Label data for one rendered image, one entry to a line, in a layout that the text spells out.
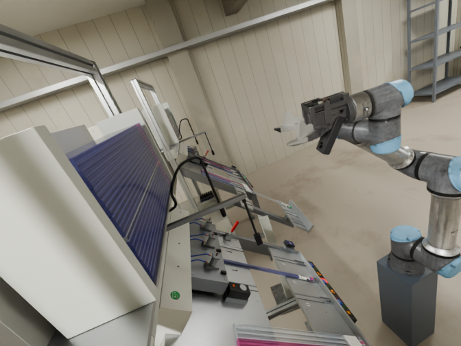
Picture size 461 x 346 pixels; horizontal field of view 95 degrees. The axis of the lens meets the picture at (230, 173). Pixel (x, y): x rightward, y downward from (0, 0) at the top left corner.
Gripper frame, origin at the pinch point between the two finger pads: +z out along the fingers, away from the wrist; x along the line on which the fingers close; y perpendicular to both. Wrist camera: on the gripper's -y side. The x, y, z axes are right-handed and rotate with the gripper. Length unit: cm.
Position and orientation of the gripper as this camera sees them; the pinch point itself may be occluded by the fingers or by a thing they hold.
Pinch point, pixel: (279, 139)
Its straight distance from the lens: 64.6
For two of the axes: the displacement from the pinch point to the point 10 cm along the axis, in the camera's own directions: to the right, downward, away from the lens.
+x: 0.4, 4.6, -8.9
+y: -3.1, -8.4, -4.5
